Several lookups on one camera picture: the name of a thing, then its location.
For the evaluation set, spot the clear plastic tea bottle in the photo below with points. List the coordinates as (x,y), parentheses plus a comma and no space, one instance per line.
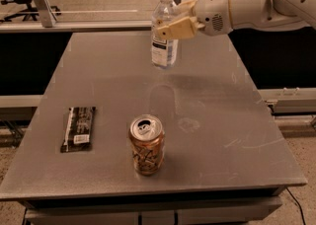
(163,51)

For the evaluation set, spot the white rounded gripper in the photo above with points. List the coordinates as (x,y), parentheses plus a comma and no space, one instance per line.
(213,12)

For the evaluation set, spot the grey table drawer frame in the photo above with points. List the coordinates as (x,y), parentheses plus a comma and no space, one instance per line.
(226,207)

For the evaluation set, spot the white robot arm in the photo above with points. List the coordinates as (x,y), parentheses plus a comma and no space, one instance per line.
(269,15)

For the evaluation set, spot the orange soda can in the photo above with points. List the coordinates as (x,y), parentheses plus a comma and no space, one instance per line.
(146,134)

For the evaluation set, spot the left metal rail bracket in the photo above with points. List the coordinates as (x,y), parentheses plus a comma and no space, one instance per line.
(46,17)

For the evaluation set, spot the black snack bar wrapper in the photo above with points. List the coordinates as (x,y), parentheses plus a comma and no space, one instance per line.
(78,132)

